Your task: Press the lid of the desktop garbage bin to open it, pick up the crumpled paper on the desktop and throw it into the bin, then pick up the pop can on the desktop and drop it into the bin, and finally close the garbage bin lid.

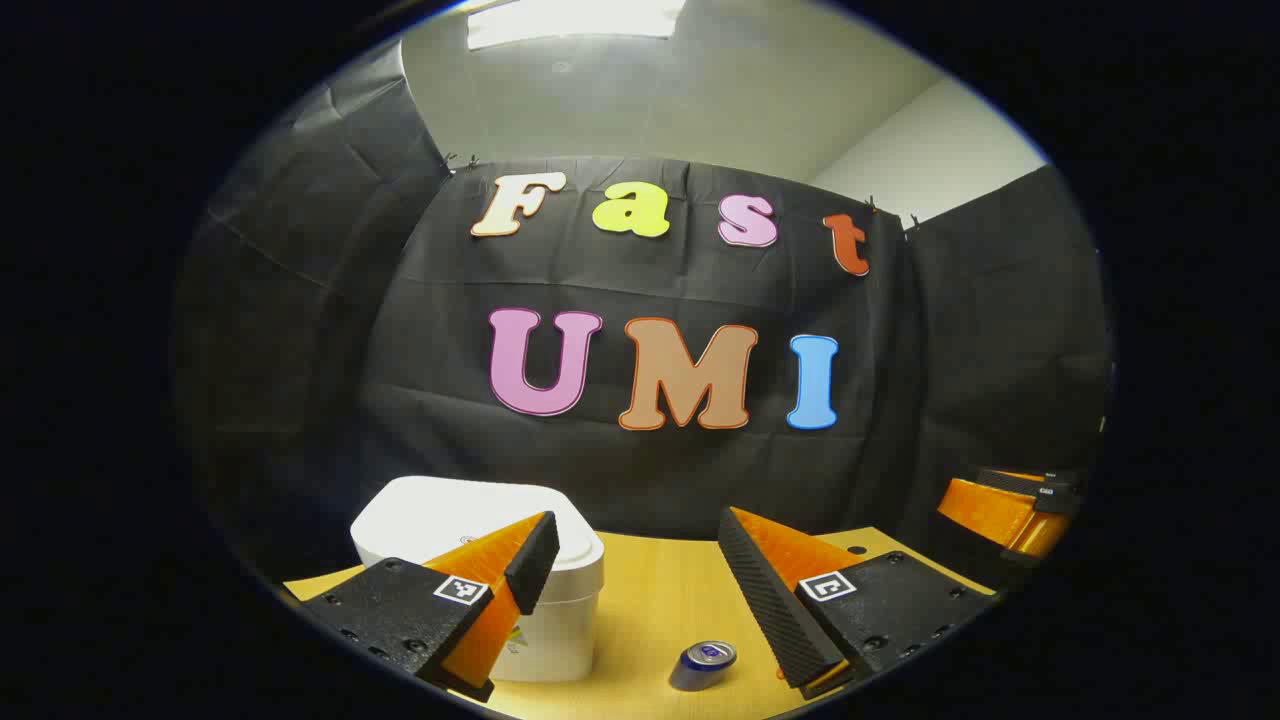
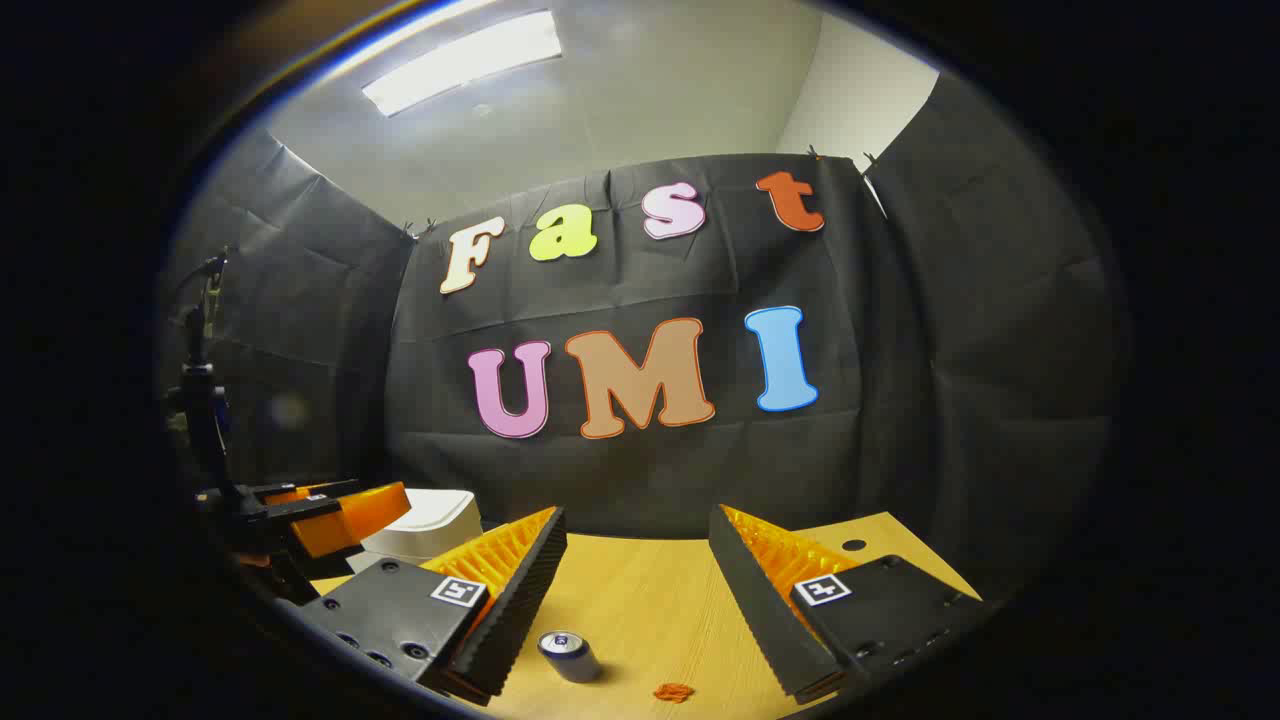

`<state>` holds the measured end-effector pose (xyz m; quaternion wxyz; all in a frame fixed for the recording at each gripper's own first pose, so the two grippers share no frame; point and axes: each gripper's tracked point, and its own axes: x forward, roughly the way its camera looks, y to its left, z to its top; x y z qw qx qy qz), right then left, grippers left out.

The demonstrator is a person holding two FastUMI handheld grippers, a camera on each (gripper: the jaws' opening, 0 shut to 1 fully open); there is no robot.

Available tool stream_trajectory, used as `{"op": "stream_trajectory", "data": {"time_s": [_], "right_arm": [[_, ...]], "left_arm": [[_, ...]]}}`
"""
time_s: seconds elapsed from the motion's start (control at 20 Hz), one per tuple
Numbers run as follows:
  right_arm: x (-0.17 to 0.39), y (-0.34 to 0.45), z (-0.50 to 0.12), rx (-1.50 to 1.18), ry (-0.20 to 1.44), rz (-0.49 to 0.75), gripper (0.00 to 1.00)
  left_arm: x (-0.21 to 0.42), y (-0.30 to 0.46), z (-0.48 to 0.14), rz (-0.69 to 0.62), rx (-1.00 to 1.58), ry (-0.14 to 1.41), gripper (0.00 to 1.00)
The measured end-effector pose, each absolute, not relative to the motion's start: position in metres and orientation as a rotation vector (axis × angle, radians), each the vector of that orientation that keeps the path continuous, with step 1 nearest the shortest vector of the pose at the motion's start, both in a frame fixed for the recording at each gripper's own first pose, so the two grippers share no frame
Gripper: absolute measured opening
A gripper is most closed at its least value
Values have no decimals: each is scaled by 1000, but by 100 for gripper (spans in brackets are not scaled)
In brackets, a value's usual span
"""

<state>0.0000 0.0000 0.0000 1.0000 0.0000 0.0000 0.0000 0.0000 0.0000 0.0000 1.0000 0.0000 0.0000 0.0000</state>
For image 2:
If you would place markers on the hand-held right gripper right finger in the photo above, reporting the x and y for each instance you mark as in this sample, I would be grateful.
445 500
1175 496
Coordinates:
755 600

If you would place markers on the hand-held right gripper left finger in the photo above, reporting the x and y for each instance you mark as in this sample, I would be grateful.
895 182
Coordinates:
520 600

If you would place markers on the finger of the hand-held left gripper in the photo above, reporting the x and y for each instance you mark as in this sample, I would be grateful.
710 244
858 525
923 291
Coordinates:
350 520
310 490

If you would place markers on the blue silver pop can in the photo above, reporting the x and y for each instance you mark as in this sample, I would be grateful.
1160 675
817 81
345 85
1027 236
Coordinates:
570 655

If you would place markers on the white desktop garbage bin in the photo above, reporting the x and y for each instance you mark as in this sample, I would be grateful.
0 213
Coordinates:
430 520

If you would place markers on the orange paper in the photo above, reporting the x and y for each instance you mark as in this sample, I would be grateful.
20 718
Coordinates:
674 692

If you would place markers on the wooden desktop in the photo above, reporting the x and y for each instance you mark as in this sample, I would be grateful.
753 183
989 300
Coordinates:
650 600

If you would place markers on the black backdrop cloth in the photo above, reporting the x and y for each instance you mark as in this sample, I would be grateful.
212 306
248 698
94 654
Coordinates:
900 450

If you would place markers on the ceiling light panel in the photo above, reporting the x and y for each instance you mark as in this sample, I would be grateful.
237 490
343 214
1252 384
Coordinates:
460 62

